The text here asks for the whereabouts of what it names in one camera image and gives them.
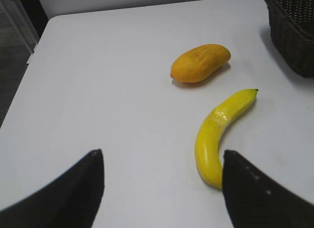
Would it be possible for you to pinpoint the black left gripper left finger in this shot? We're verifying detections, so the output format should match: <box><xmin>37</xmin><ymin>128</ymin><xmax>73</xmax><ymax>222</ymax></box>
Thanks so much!
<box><xmin>0</xmin><ymin>149</ymin><xmax>105</xmax><ymax>228</ymax></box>

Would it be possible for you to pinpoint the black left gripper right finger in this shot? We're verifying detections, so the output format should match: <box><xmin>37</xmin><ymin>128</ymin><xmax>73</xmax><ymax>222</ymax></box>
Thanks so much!
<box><xmin>222</xmin><ymin>150</ymin><xmax>314</xmax><ymax>228</ymax></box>

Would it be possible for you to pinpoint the yellow banana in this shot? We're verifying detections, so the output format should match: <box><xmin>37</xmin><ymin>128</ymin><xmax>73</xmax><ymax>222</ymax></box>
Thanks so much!
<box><xmin>195</xmin><ymin>88</ymin><xmax>259</xmax><ymax>189</ymax></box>

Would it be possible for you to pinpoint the dark wicker basket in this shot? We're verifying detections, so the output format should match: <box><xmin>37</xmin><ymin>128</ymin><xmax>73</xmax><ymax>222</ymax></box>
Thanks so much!
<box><xmin>264</xmin><ymin>0</ymin><xmax>314</xmax><ymax>78</ymax></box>

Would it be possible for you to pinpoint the orange yellow mango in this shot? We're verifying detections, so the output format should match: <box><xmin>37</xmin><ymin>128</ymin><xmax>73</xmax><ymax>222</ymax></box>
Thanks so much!
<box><xmin>170</xmin><ymin>44</ymin><xmax>231</xmax><ymax>83</ymax></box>

